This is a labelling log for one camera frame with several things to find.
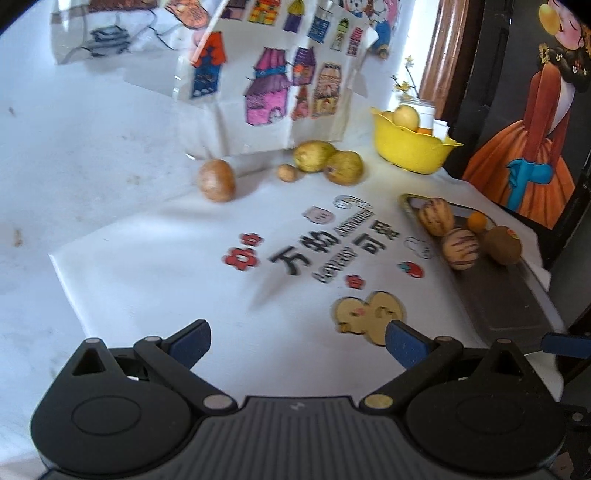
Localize yellow pear in bowl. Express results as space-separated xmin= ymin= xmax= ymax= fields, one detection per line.
xmin=392 ymin=104 xmax=421 ymax=132

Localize girl in orange dress painting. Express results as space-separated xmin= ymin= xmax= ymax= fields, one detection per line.
xmin=463 ymin=1 xmax=590 ymax=229

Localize brown wooden door frame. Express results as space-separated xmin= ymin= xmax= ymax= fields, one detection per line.
xmin=419 ymin=0 xmax=485 ymax=123

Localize white paper roll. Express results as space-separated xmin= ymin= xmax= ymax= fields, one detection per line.
xmin=432 ymin=119 xmax=449 ymax=142

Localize houses drawing paper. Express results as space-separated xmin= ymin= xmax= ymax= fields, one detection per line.
xmin=173 ymin=1 xmax=377 ymax=160

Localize small orange on tray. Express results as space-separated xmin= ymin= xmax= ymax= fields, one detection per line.
xmin=467 ymin=211 xmax=488 ymax=234

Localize white printed table cloth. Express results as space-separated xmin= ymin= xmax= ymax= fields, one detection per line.
xmin=52 ymin=146 xmax=515 ymax=399

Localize white jar with flowers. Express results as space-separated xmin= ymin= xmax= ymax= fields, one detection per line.
xmin=392 ymin=55 xmax=436 ymax=129

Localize yellow plastic bowl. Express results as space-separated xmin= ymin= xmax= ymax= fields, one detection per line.
xmin=370 ymin=107 xmax=463 ymax=175

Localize bear and girl drawing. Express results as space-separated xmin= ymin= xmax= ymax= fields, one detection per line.
xmin=339 ymin=0 xmax=402 ymax=59

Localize metal baking tray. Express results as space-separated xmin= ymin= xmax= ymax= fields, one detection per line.
xmin=399 ymin=194 xmax=566 ymax=354

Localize striped pepino melon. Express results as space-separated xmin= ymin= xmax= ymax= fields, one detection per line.
xmin=418 ymin=198 xmax=455 ymax=238
xmin=441 ymin=228 xmax=480 ymax=271

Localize small brown round fruit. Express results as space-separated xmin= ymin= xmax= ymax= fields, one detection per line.
xmin=276 ymin=164 xmax=298 ymax=183

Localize yellow green mango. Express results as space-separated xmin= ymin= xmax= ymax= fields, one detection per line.
xmin=324 ymin=151 xmax=365 ymax=186
xmin=294 ymin=140 xmax=337 ymax=173

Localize brown kiwi with sticker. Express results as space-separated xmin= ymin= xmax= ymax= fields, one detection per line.
xmin=482 ymin=226 xmax=522 ymax=266

